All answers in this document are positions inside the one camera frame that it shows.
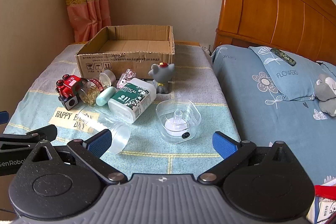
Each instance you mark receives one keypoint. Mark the light teal oval case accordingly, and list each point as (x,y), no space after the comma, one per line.
(105,96)

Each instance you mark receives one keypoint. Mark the white wall socket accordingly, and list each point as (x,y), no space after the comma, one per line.
(206,48)

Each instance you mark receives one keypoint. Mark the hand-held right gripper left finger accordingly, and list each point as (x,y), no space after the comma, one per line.
(98,144)

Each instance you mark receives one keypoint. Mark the blue floral bed sheet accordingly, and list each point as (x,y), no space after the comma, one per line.
(241,108)

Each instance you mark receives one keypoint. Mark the grey plush toy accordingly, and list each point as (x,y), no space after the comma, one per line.
(325,94)

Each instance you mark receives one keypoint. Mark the clear capsule bottle red label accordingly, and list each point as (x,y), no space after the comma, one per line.
(90,92)

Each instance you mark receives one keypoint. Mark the wooden bed headboard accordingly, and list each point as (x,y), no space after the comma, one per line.
(275,11)

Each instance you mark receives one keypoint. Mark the clear plastic cup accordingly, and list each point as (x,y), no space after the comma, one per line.
(118,134)

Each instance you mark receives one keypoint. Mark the clear square plastic container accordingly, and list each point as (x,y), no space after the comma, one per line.
(178,121)

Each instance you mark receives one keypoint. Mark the white box green label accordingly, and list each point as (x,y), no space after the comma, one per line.
(131,99)

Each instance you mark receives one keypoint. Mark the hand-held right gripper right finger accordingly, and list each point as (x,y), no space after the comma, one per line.
(223,145)

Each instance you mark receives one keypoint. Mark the blue floral pillow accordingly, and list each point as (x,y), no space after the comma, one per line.
(286,79)

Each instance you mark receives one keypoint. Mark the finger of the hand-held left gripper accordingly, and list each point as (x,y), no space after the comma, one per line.
(4,117)
(44,132)

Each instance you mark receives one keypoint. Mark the dark remote control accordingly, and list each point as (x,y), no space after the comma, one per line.
(283,56)

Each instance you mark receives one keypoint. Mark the brown cardboard box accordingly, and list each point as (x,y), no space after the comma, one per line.
(126,61)

